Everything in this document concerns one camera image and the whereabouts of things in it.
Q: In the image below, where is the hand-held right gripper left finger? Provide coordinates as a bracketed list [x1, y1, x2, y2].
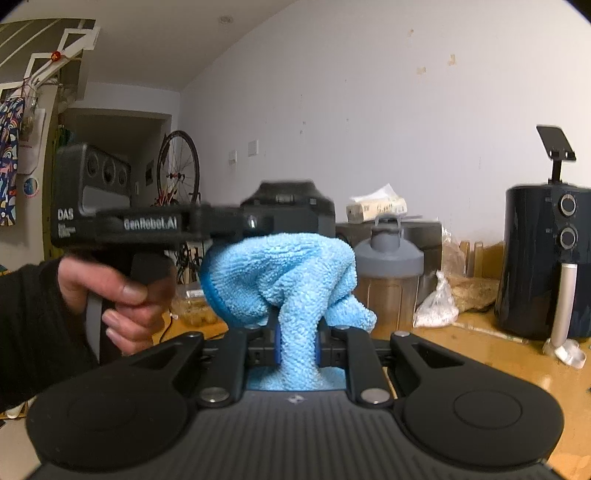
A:
[124, 320, 283, 409]

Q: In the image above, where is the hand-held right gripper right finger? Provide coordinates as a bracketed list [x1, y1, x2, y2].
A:
[314, 320, 467, 409]

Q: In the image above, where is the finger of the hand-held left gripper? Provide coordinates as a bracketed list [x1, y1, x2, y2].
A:
[187, 205, 260, 241]

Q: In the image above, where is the blue microfiber cloth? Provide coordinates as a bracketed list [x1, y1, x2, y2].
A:
[198, 233, 378, 393]

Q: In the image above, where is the black water bottle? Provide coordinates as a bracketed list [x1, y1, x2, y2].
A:
[239, 181, 336, 241]

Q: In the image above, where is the person's left forearm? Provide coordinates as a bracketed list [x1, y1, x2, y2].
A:
[0, 257, 100, 412]

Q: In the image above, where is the person's left hand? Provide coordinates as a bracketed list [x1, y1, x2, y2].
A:
[58, 255, 161, 355]

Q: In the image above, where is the bicycle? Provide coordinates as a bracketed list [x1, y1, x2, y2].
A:
[154, 130, 205, 284]

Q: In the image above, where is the colourful patterned hanging bag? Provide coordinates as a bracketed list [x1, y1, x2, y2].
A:
[0, 96, 25, 227]

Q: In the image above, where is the clear box of yellow fruits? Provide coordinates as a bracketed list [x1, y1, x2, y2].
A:
[174, 282, 219, 326]

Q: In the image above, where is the grey shaker bottle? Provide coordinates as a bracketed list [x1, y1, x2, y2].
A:
[355, 213, 424, 326]

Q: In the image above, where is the small bag of white grains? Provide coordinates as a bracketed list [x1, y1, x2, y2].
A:
[413, 270, 460, 328]

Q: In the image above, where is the tissue pack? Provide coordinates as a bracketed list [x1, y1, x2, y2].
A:
[346, 184, 408, 223]

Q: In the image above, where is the white stair railing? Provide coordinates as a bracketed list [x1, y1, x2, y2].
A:
[0, 18, 101, 93]

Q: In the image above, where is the grey rice cooker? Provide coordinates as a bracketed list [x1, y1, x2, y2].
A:
[335, 220, 444, 260]

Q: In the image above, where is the brown flat bread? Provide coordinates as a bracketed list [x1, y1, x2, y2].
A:
[443, 272, 502, 313]

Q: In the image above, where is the dark blue air fryer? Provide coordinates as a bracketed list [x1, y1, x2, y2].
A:
[494, 184, 591, 348]

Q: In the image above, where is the black phone stand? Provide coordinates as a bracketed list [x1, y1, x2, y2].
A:
[536, 124, 578, 184]

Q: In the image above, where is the white plastic strap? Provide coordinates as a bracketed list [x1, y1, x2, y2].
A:
[544, 338, 585, 369]

